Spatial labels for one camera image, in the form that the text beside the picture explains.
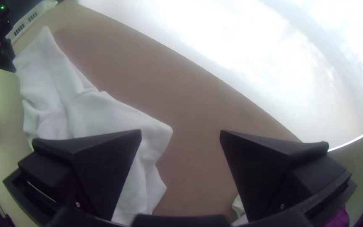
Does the white t-shirt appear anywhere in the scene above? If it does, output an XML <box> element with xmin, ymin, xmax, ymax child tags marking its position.
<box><xmin>13</xmin><ymin>26</ymin><xmax>248</xmax><ymax>226</ymax></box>

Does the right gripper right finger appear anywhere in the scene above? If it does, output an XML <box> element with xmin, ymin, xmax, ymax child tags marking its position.
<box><xmin>220</xmin><ymin>129</ymin><xmax>357</xmax><ymax>221</ymax></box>

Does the white laundry basket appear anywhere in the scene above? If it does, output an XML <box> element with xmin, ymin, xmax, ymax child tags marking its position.
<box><xmin>6</xmin><ymin>0</ymin><xmax>59</xmax><ymax>45</ymax></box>

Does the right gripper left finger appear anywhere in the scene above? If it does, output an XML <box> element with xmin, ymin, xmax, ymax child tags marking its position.
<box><xmin>3</xmin><ymin>129</ymin><xmax>142</xmax><ymax>221</ymax></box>

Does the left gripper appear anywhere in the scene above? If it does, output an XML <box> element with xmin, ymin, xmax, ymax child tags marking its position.
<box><xmin>0</xmin><ymin>39</ymin><xmax>17</xmax><ymax>73</ymax></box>

